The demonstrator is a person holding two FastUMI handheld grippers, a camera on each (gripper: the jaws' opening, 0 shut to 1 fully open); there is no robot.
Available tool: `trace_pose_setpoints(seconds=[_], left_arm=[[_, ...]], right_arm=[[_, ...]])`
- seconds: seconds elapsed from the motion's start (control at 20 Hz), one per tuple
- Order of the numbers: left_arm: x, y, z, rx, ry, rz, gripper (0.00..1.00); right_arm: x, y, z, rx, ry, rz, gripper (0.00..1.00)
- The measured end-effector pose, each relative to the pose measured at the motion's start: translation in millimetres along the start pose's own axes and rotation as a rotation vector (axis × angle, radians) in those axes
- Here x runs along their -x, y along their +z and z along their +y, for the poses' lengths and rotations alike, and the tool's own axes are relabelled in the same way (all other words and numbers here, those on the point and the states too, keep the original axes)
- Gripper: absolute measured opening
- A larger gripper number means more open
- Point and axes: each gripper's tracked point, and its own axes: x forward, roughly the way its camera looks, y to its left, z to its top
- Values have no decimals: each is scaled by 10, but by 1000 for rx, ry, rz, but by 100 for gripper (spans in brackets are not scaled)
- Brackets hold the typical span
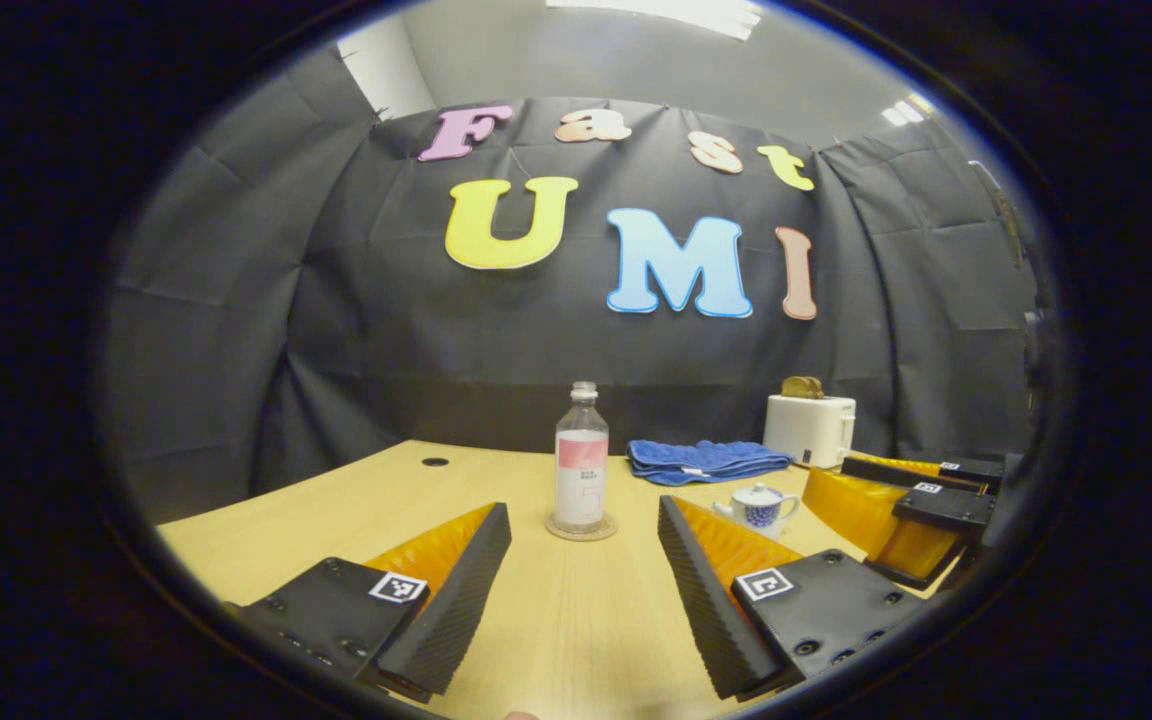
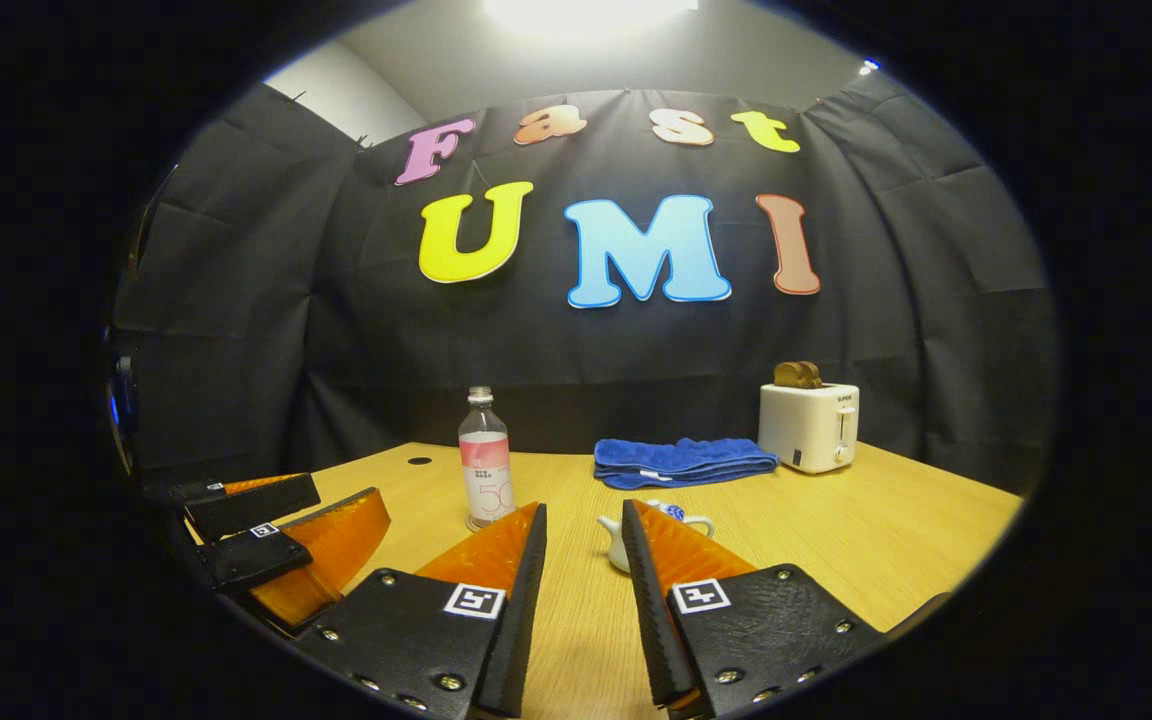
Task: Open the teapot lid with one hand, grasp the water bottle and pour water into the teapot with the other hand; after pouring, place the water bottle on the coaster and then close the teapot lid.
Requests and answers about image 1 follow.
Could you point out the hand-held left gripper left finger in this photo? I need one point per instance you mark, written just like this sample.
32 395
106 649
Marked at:
456 620

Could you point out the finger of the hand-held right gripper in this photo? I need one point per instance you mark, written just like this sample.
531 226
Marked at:
941 508
896 472

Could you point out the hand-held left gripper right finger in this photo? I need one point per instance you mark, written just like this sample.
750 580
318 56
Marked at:
706 610

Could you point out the white blue patterned teacup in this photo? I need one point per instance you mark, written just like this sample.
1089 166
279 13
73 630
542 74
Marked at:
761 518

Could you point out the round brown coaster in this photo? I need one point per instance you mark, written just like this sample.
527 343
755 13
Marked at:
581 535

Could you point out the clear water bottle pink label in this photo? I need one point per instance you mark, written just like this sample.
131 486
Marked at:
581 480

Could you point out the white toaster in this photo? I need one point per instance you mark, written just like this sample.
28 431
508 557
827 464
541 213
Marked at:
806 430

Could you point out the brown bread slice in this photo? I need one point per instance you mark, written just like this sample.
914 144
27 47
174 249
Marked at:
814 387
793 388

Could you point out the folded blue towel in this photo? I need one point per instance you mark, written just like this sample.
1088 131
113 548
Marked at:
706 460

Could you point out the ceiling light panel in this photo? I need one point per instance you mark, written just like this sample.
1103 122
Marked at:
908 110
666 14

